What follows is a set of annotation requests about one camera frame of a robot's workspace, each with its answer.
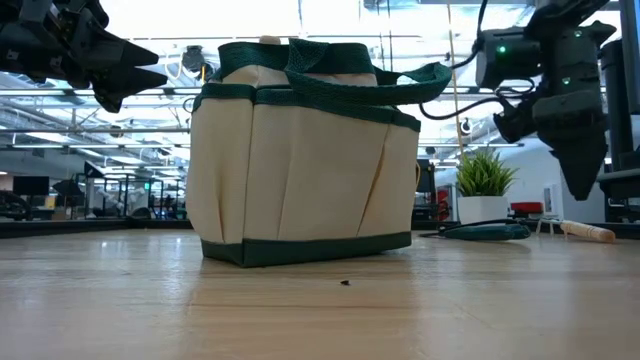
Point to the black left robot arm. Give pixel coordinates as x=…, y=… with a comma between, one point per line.
x=6, y=45

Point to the black display screen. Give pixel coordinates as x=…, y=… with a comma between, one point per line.
x=31, y=185

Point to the cream and green gardening bag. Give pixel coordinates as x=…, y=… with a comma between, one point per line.
x=300, y=175

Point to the black aluminium table frame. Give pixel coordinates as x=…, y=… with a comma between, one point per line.
x=50, y=227

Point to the black rounded equipment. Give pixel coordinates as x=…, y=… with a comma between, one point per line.
x=15, y=207

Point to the artificial plant in white pot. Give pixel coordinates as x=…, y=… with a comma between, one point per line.
x=482, y=210

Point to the white wall unit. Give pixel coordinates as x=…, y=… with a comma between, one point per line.
x=550, y=200

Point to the red tool cabinet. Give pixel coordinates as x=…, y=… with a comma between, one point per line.
x=443, y=205

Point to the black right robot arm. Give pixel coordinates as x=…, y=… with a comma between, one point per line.
x=627, y=125

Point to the red box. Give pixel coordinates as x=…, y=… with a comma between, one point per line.
x=526, y=207

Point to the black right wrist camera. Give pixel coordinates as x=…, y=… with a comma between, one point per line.
x=505, y=60

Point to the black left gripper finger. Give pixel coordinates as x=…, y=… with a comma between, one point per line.
x=125, y=87
x=125, y=56

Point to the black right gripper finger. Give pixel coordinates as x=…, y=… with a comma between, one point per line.
x=580, y=165

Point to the black cabinet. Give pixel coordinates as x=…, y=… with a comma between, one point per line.
x=426, y=190

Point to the black-framed robot workstation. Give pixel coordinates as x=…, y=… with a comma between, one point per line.
x=140, y=214

